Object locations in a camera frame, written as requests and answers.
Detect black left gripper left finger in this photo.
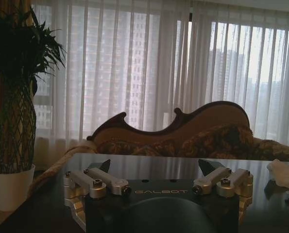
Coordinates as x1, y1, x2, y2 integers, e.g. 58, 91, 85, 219
63, 159, 132, 211

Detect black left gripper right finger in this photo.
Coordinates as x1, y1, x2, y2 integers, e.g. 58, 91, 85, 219
192, 159, 254, 211

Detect floral sofa cushion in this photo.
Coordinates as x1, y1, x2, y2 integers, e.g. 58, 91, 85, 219
97, 125, 254, 158

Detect carved brown patterned sofa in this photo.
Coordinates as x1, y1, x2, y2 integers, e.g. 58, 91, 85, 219
29, 100, 289, 192

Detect crumpled white tissue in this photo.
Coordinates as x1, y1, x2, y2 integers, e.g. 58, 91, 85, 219
266, 159, 289, 204

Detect white plant pot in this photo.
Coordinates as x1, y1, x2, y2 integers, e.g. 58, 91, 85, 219
0, 164, 36, 212

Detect sheer white curtain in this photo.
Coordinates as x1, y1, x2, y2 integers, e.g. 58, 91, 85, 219
31, 0, 289, 149

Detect tall green potted plant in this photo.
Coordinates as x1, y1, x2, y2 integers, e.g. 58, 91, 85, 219
0, 4, 67, 174

